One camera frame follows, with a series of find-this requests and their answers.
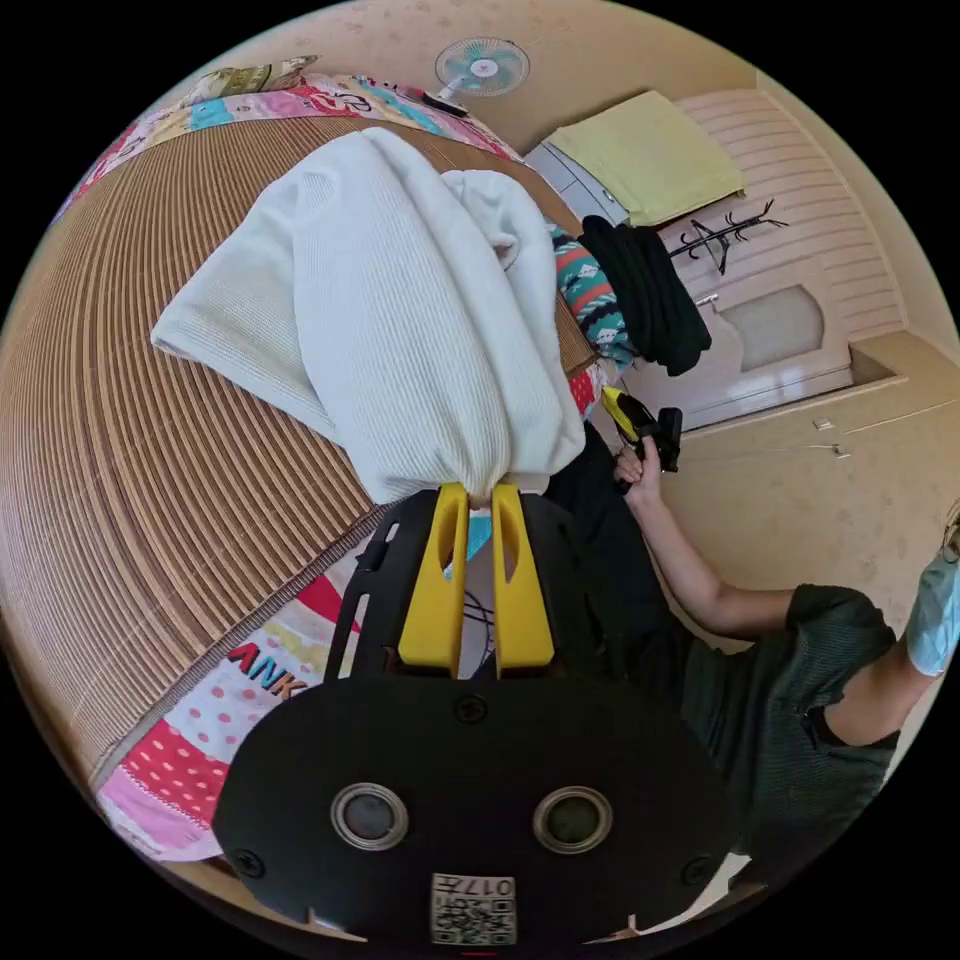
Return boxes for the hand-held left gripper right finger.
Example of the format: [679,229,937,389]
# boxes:
[491,482,557,678]

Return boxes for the person's right forearm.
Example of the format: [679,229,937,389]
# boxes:
[626,491,798,643]

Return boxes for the black coat rack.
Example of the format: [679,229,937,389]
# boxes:
[668,197,791,277]

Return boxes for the white pants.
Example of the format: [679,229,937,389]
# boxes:
[149,125,589,506]

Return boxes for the pile of clothes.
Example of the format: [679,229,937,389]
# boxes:
[551,214,714,379]

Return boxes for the bed with woven mat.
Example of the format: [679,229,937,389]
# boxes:
[0,71,625,864]

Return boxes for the person's right hand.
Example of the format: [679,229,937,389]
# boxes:
[612,440,664,513]

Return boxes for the person's body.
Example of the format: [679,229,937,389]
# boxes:
[545,423,960,890]

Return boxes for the patterned pillow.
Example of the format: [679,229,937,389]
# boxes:
[179,53,321,100]

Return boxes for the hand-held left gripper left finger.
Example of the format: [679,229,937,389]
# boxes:
[397,482,471,678]

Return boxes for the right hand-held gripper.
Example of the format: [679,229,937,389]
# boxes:
[601,385,664,496]

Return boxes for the teal electric fan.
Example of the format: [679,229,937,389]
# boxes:
[421,37,532,118]

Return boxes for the pink door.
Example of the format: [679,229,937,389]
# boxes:
[628,253,858,434]

